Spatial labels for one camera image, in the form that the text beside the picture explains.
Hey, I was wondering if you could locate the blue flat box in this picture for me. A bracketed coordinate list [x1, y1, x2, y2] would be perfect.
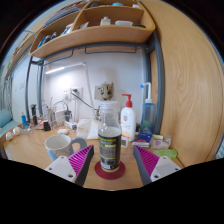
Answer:
[131, 133, 154, 148]

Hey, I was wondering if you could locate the white tissue bag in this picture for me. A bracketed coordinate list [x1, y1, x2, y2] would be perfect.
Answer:
[75, 118, 101, 140]

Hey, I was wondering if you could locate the blue bottle with white nozzle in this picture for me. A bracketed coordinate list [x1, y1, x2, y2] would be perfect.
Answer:
[139, 82, 157, 136]

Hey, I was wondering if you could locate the green packet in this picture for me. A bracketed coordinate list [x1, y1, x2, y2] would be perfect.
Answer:
[153, 148, 179, 160]

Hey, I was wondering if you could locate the flat round red coaster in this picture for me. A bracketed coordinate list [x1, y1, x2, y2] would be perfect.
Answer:
[94, 160, 127, 181]

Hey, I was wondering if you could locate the white charger with cables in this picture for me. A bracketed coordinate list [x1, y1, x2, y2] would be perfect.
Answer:
[53, 108, 73, 125]

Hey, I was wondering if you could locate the small white digital clock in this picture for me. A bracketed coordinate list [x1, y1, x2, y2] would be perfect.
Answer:
[121, 135, 130, 149]

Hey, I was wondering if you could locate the white red-pump lotion bottle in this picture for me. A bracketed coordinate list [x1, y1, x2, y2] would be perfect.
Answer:
[120, 93, 137, 143]

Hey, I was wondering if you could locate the wooden shelf unit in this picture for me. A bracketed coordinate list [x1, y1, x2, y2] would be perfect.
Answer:
[4, 0, 157, 81]

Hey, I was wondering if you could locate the small black box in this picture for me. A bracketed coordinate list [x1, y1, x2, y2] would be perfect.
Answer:
[42, 120, 52, 132]

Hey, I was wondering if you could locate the clear dark-labelled drink bottle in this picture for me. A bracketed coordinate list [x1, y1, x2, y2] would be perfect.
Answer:
[97, 100, 123, 173]

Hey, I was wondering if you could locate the small blue bottle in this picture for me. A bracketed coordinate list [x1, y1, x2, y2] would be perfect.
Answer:
[20, 111, 28, 128]

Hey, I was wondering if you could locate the wooden wardrobe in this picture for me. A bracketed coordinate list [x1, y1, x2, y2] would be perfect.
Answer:
[141, 0, 224, 168]

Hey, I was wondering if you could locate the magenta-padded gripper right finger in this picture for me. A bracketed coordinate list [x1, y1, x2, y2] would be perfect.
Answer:
[133, 144, 182, 186]

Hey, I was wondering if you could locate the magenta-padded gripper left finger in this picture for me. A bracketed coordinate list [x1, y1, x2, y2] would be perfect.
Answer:
[44, 144, 95, 187]

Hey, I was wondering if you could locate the black electric shaver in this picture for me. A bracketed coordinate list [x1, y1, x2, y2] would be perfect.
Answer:
[29, 103, 38, 127]

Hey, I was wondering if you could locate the bed with teal bedding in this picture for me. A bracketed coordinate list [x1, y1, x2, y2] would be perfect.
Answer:
[0, 109, 22, 138]

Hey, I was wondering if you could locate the white and pink packet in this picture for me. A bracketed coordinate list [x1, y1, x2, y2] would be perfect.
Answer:
[149, 134, 173, 150]

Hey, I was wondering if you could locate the white mug with blue map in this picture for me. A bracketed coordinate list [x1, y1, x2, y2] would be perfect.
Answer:
[44, 133, 88, 163]

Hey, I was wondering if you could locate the small white oval case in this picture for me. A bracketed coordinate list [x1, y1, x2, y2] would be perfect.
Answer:
[57, 128, 70, 136]

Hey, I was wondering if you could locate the wooden tree creature figurine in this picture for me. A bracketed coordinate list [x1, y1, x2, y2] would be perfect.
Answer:
[96, 81, 116, 121]

